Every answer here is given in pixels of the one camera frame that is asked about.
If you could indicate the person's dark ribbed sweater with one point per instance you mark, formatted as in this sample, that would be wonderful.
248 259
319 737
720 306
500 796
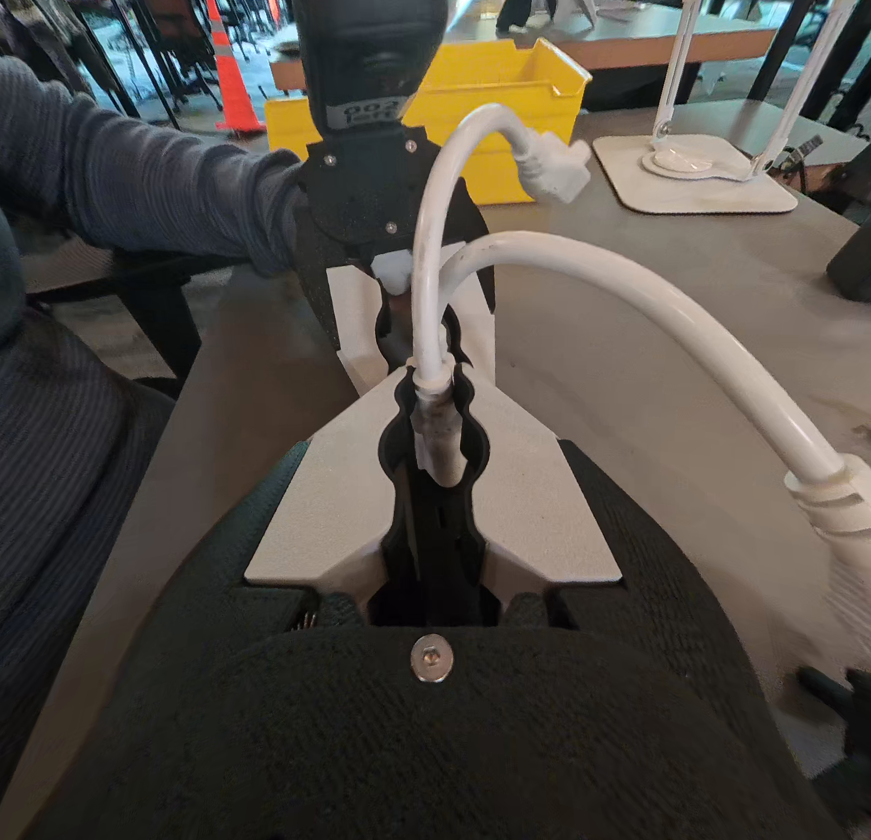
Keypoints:
61 479

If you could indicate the yellow plastic bin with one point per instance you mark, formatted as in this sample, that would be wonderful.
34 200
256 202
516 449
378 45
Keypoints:
490 84

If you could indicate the orange traffic cone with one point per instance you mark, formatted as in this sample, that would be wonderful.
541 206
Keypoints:
235 84

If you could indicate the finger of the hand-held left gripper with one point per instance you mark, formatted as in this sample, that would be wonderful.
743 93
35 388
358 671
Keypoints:
480 336
354 322

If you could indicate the hanging dark jacket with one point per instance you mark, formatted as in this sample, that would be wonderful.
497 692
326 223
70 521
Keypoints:
41 23

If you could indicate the white angled power plug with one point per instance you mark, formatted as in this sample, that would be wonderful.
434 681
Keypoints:
554 169

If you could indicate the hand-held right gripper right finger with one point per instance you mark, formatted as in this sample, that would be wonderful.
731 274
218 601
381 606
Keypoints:
537 506

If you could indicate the black clamp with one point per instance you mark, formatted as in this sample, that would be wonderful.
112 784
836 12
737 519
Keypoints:
840 710

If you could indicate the white desk stand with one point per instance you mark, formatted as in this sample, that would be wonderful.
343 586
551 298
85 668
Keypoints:
708 180

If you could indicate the brown office chair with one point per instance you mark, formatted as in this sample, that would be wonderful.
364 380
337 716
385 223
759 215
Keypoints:
177 30

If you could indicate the small white plastic piece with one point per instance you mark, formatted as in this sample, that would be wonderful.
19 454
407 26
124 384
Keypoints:
391 268

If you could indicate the wood-edged grey table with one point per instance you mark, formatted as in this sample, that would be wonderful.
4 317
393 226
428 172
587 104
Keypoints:
646 33

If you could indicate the black rounded object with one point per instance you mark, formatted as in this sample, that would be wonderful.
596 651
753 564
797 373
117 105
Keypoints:
854 268

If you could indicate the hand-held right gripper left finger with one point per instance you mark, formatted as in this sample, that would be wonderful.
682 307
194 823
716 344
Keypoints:
320 506

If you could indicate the person's left forearm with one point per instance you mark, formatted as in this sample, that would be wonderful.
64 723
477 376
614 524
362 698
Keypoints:
150 173

